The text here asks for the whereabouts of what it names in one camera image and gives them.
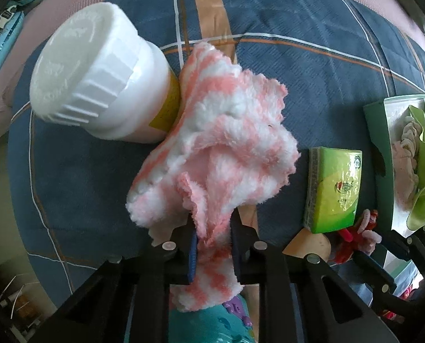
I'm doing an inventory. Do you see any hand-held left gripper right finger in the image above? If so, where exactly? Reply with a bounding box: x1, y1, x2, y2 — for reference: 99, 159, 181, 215
230, 209, 399, 343

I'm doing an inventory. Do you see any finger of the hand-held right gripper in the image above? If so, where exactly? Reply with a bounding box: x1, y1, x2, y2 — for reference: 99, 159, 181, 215
353, 250, 413, 315
389, 227, 425, 294

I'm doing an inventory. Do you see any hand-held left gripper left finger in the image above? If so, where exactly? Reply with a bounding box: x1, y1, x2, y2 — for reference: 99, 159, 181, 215
30, 218, 199, 343

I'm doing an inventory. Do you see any pink white fluffy cloth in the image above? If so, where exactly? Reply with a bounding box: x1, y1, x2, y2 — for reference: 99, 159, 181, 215
126, 42, 301, 311

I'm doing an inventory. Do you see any white box with green rim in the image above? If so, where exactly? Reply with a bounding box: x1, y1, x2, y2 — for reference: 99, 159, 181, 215
363, 95, 425, 290

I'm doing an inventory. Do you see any red pink pipe cleaner toy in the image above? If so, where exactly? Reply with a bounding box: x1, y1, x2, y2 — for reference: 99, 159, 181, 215
329, 209, 383, 265

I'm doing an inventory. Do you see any teal purple toy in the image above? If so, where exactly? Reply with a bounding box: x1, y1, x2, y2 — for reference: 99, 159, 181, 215
168, 293, 258, 343

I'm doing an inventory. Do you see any pink knitted cloth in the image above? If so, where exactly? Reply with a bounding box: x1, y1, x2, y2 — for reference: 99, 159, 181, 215
391, 116, 422, 208

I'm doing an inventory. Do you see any blue plaid tablecloth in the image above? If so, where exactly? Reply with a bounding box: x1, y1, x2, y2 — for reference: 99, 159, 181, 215
7, 0, 425, 343

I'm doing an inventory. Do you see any white plastic bottle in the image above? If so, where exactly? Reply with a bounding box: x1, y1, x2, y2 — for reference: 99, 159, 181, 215
29, 2, 182, 144

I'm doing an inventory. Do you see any metal wire rack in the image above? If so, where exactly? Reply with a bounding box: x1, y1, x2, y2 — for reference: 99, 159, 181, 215
0, 272, 57, 331

